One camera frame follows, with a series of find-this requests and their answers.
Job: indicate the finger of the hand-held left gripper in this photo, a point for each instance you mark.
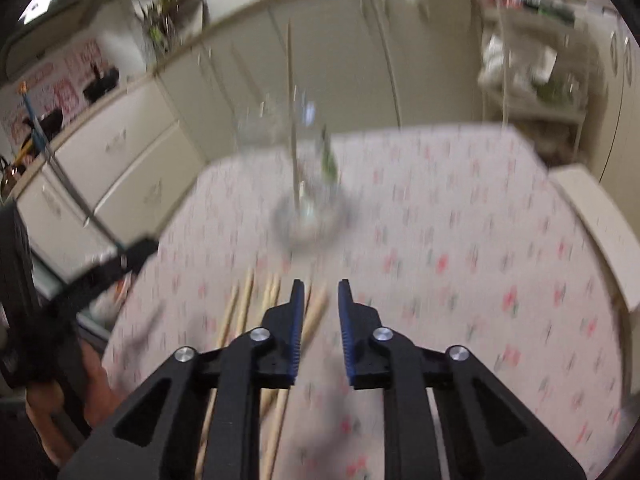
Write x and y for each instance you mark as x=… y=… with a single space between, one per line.
x=135 y=255

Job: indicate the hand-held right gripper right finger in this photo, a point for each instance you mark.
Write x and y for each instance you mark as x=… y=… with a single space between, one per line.
x=345 y=330

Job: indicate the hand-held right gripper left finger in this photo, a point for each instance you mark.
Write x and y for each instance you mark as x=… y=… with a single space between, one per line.
x=296 y=320

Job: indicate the bundle of wooden chopsticks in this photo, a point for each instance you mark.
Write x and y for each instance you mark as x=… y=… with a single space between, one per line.
x=315 y=317

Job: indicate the clear glass jar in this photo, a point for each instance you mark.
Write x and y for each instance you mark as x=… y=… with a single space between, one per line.
x=310 y=230

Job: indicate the person's left forearm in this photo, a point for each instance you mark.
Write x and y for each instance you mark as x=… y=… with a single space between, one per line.
x=102 y=385

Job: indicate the cream cabinet drawer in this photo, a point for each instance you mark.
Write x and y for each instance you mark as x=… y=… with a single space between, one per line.
x=160 y=200
x=100 y=150

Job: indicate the copper kettle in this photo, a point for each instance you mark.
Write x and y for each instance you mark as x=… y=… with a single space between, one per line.
x=10 y=175

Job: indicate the floral tablecloth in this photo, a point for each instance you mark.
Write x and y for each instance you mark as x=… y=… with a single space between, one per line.
x=450 y=260

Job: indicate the black wok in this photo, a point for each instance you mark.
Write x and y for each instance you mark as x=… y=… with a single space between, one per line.
x=50 y=120

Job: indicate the black cooking pot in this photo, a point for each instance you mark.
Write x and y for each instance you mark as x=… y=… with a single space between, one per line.
x=100 y=85

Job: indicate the range hood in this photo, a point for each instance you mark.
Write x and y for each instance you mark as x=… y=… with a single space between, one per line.
x=60 y=25

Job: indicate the kitchen utensil rack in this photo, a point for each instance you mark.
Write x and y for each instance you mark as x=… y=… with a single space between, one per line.
x=165 y=10

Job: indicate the cream kitchen base cabinets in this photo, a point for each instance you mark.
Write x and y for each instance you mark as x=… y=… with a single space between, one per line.
x=325 y=60

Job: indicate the white speckled stool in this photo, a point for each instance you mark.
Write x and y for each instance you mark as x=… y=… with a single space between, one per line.
x=595 y=220

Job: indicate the white rolling trolley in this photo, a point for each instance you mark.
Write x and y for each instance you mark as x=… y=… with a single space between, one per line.
x=537 y=110

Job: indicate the white plastic bag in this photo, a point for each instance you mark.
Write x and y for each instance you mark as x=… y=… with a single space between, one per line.
x=495 y=60

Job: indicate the bag of green vegetables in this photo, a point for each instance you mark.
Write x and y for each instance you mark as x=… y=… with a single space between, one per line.
x=555 y=90

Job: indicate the cream side base cabinets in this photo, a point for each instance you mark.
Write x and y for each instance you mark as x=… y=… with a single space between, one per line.
x=620 y=85

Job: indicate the pink wall stickers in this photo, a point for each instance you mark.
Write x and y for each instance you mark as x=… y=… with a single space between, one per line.
x=70 y=67

